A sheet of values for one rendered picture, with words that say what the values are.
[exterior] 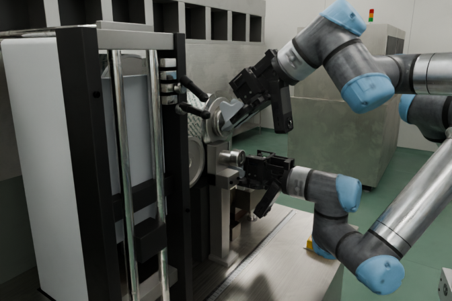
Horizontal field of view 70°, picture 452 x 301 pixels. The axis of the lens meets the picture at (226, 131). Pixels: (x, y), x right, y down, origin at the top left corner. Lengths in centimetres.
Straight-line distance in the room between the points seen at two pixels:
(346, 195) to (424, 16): 454
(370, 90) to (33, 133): 59
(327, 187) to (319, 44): 31
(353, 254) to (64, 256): 56
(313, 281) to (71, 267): 52
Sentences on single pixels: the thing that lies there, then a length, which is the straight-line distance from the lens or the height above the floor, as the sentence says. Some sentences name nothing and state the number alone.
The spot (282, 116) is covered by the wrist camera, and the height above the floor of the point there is 129.
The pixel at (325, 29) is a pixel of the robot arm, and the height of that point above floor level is 145.
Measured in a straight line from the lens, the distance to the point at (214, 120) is 75.
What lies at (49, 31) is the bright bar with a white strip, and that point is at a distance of 65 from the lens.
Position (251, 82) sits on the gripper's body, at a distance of 67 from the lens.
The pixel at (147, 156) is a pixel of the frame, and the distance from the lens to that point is 49.
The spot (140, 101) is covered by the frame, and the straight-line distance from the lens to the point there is 46.
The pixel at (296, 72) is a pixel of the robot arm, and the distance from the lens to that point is 63.
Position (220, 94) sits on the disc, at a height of 131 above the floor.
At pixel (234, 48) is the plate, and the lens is 145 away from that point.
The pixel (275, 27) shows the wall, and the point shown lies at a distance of 569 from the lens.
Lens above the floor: 142
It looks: 14 degrees down
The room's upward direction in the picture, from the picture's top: straight up
